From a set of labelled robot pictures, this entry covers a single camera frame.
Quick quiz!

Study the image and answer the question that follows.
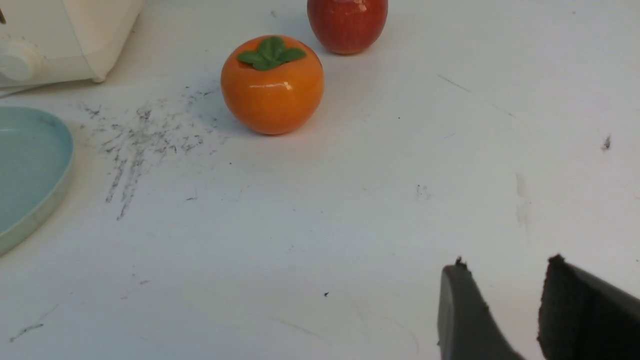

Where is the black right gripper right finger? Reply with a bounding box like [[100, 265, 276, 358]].
[[537, 255, 640, 360]]

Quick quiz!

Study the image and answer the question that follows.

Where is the white two-slot toaster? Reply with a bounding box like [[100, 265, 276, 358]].
[[0, 0, 144, 96]]

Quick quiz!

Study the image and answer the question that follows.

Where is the light blue round plate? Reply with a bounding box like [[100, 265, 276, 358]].
[[0, 105, 75, 255]]

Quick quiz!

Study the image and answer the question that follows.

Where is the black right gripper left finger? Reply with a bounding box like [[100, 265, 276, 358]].
[[438, 257, 523, 360]]

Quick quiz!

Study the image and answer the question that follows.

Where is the orange persimmon with green leaf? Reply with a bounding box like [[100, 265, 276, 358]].
[[219, 35, 325, 135]]

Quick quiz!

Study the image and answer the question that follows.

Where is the red apple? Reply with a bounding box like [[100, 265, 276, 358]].
[[306, 0, 389, 55]]

